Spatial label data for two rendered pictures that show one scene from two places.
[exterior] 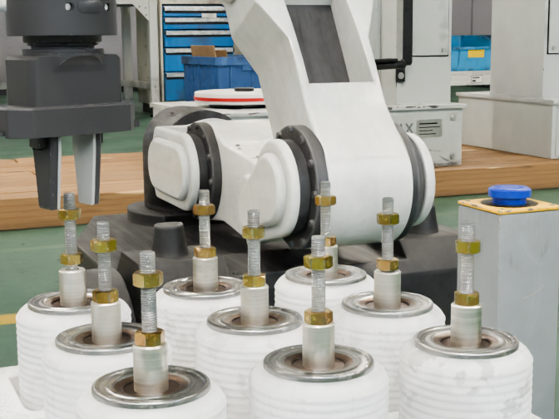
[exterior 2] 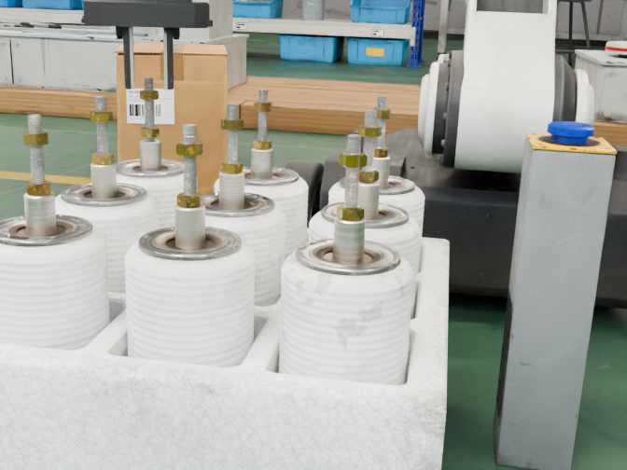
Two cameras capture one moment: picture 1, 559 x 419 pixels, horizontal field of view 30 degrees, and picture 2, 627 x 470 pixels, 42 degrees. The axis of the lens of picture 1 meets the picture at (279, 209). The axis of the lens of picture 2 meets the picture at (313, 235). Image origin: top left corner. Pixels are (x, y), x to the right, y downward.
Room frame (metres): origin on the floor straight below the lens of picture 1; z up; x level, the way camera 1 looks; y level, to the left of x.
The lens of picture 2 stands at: (0.25, -0.40, 0.43)
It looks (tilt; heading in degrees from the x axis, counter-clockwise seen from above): 17 degrees down; 32
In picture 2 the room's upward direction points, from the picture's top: 2 degrees clockwise
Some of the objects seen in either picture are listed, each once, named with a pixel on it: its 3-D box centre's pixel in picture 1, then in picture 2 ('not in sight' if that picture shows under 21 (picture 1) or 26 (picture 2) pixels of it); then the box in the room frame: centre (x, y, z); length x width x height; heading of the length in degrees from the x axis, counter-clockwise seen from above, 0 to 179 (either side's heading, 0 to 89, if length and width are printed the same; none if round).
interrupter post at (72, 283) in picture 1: (72, 288); (150, 157); (0.86, 0.17, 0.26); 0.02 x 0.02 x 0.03
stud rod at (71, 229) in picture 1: (71, 237); (149, 115); (0.86, 0.17, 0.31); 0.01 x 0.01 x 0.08
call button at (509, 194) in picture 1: (509, 197); (569, 135); (0.98, -0.22, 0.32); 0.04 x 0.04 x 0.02
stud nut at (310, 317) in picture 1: (318, 316); (189, 200); (0.69, -0.03, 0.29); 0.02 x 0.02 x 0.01; 26
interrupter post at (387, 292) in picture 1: (387, 289); (366, 200); (0.84, -0.09, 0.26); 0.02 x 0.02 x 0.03
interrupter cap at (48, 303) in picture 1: (73, 303); (150, 169); (0.86, 0.17, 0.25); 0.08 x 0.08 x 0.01
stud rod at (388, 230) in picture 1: (387, 243); (368, 155); (0.84, -0.09, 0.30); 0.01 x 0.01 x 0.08
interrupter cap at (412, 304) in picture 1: (387, 305); (365, 215); (0.84, -0.09, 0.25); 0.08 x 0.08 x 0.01
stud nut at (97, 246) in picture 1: (103, 244); (101, 116); (0.75, 0.13, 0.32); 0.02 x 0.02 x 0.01; 26
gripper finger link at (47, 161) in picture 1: (43, 171); (125, 56); (0.84, 0.19, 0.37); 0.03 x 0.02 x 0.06; 43
